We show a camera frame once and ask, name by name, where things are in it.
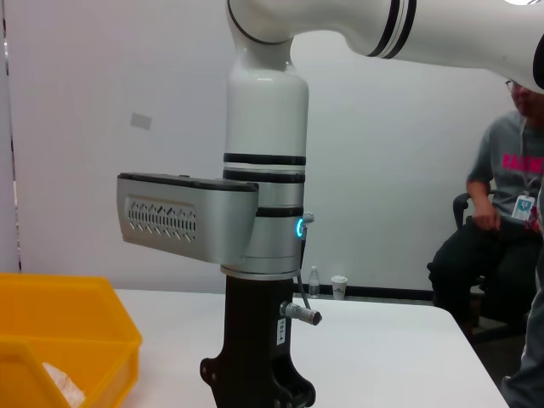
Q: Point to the small grey wall sticker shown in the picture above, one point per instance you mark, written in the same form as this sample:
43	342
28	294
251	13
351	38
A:
141	121

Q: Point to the person in grey t-shirt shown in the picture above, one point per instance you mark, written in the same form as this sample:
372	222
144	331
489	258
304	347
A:
506	170

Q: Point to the white paper ball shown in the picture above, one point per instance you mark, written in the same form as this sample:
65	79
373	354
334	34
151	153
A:
64	382

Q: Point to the person in light shirt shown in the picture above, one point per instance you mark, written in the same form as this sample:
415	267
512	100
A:
531	361

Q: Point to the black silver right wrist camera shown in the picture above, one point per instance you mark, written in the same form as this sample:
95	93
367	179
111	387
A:
187	217

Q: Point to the yellow plastic bin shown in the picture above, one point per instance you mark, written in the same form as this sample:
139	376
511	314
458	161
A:
51	310

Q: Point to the small clear plastic bottle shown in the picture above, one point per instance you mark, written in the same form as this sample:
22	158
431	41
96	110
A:
313	282

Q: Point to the white paper cup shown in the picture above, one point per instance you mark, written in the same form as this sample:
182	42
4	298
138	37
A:
339	289

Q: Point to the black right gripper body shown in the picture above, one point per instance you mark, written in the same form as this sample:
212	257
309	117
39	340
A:
255	331

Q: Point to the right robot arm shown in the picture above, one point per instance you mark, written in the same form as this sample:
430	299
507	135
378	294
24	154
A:
268	119

